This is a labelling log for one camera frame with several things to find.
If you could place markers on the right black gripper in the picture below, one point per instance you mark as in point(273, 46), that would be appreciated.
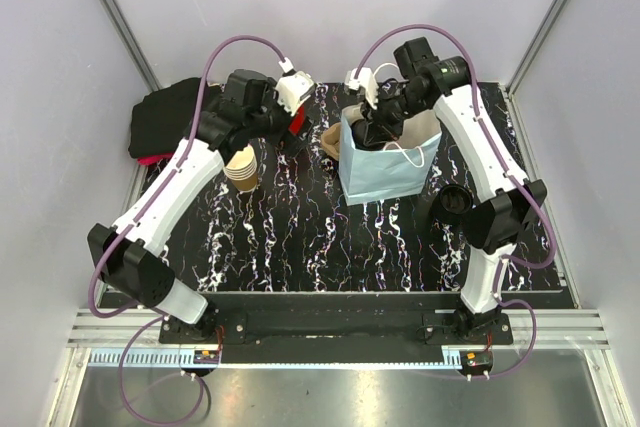
point(378, 129)

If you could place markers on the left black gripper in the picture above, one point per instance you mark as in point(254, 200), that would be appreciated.
point(289, 142)

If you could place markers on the light blue paper bag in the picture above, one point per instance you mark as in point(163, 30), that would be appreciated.
point(398, 170)

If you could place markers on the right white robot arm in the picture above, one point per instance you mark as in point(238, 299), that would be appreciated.
point(508, 201)

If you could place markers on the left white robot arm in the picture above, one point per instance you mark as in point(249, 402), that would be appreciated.
point(126, 255)

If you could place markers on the red cup holder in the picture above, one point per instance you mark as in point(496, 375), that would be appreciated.
point(301, 124)

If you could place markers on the stack of brown paper cups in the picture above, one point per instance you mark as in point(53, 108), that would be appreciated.
point(241, 170)

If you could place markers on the stack of black cup lids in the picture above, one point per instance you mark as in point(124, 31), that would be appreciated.
point(451, 204)

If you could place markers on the black folded cloth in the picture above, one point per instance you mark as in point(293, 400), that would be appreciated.
point(163, 118)

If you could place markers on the pink cloth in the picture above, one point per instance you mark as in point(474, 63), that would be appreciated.
point(153, 159)

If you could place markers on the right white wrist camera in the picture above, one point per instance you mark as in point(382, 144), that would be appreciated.
point(363, 83)

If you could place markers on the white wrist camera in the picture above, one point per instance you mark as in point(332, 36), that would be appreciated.
point(363, 83)
point(294, 88)

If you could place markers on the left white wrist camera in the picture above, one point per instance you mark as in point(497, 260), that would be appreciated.
point(294, 88)

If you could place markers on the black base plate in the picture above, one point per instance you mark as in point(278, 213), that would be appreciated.
point(321, 330)

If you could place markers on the aluminium frame rail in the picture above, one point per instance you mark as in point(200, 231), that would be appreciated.
point(560, 369)

